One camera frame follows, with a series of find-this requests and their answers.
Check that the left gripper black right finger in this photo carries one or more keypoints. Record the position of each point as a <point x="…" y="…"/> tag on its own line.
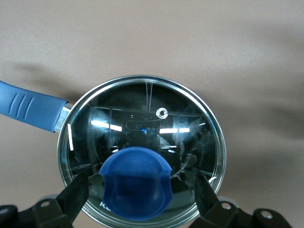
<point x="205" y="197"/>

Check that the glass lid with blue knob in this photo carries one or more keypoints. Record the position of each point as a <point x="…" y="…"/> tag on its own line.
<point x="135" y="180"/>

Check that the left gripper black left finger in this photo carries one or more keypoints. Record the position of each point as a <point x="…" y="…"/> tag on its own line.
<point x="73" y="192"/>

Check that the brown table cover sheet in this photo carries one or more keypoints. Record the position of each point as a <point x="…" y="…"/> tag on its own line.
<point x="152" y="35"/>

